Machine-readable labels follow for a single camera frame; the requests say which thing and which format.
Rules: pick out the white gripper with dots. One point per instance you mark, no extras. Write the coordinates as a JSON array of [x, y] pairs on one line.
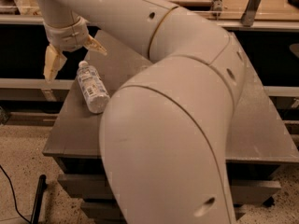
[[66, 36]]

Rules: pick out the clear plastic water bottle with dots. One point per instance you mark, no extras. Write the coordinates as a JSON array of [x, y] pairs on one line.
[[92, 87]]

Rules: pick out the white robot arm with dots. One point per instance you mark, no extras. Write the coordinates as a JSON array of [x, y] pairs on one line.
[[163, 134]]

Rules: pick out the black bar on floor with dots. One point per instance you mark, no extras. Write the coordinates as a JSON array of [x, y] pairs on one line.
[[41, 187]]

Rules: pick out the right metal bracket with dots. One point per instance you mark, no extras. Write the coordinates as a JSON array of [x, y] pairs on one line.
[[250, 12]]

